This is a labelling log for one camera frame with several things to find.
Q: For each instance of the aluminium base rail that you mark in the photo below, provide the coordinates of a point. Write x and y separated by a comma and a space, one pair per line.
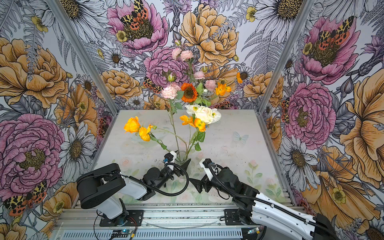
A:
161, 222

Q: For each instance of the white flower stem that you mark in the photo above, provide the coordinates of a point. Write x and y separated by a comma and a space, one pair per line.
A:
192, 109

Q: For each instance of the orange sunflower stem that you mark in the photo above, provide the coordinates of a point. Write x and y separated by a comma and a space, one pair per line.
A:
190, 93

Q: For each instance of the clear glass cylinder vase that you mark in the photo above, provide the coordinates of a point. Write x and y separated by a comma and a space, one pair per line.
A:
182, 157

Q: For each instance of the large pink peony stem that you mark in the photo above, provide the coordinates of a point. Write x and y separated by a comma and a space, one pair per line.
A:
180, 53

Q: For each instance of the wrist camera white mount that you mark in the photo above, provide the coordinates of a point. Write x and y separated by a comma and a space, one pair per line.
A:
169, 159
209, 167

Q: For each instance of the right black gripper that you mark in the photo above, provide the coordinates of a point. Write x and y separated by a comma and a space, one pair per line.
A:
205, 181

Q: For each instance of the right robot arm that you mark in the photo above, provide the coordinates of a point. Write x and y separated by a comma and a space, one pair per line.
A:
257, 208

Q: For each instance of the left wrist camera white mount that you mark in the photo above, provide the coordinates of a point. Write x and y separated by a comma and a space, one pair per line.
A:
169, 159

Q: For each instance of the pink-edged white carnation stem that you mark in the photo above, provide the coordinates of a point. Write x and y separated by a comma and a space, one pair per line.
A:
169, 94

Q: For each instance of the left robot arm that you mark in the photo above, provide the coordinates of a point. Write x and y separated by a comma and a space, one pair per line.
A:
97, 189

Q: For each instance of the orange poppy flower stem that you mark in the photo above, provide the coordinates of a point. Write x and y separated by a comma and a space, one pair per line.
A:
227, 83

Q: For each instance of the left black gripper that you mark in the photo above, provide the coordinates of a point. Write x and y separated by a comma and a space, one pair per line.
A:
185, 165

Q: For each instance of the small orange flower stem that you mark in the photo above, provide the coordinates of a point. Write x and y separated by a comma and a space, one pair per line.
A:
183, 144

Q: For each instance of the large orange-yellow flower stem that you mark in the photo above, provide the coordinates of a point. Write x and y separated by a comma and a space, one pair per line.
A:
133, 126

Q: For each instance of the pink rose flower stem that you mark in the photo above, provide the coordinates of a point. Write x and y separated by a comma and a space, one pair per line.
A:
210, 85

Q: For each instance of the cream ranunculus flower stem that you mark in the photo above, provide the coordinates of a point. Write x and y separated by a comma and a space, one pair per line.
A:
204, 117

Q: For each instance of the green circuit board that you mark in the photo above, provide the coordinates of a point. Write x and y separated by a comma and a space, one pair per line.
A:
124, 234

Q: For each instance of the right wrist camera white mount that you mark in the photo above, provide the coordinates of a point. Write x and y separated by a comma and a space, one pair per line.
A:
209, 167

